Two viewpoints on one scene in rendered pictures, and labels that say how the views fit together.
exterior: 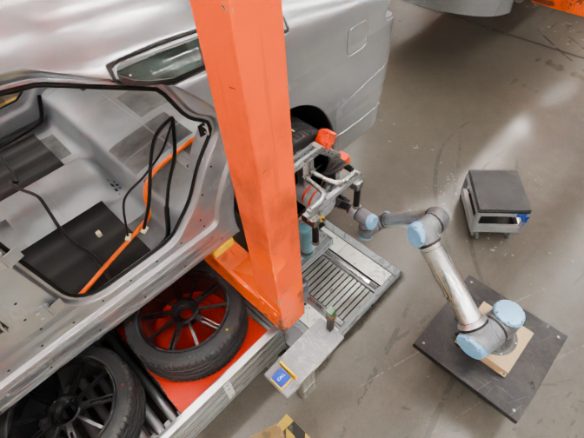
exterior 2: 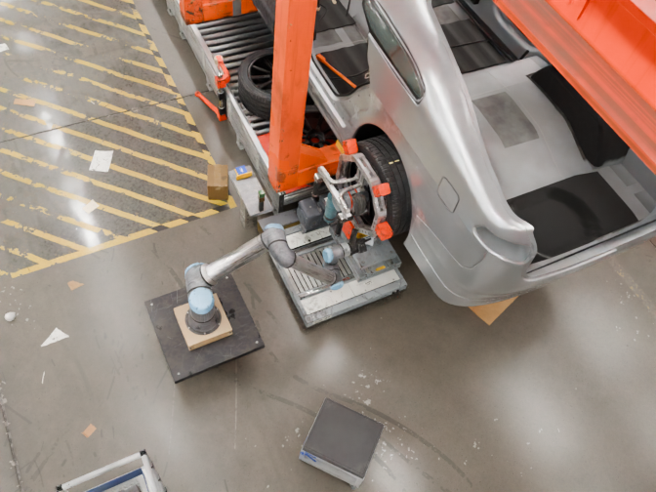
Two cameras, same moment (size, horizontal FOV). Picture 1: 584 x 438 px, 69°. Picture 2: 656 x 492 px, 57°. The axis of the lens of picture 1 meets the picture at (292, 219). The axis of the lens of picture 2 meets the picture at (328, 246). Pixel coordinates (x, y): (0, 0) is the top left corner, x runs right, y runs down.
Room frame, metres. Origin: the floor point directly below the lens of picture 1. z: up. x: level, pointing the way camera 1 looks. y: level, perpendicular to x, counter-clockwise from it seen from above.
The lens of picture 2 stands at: (1.75, -2.58, 3.93)
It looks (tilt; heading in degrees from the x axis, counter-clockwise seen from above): 56 degrees down; 96
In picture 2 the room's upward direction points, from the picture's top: 12 degrees clockwise
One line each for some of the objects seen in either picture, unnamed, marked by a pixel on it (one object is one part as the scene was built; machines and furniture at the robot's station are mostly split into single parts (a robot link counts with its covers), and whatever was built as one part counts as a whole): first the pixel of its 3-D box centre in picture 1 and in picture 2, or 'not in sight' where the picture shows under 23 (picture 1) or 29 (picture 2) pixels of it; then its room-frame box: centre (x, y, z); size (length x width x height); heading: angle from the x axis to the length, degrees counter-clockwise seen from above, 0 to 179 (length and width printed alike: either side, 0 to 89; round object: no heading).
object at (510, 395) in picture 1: (482, 350); (205, 333); (0.91, -1.03, 0.15); 0.60 x 0.60 x 0.30; 42
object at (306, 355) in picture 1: (304, 355); (250, 190); (0.86, 0.00, 0.44); 0.43 x 0.17 x 0.03; 132
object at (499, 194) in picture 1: (493, 204); (340, 444); (1.97, -1.47, 0.17); 0.43 x 0.36 x 0.34; 172
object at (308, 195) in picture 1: (314, 196); (349, 197); (1.58, -0.13, 0.85); 0.21 x 0.14 x 0.14; 42
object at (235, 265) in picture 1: (237, 260); (326, 153); (1.32, 0.31, 0.69); 0.52 x 0.17 x 0.35; 42
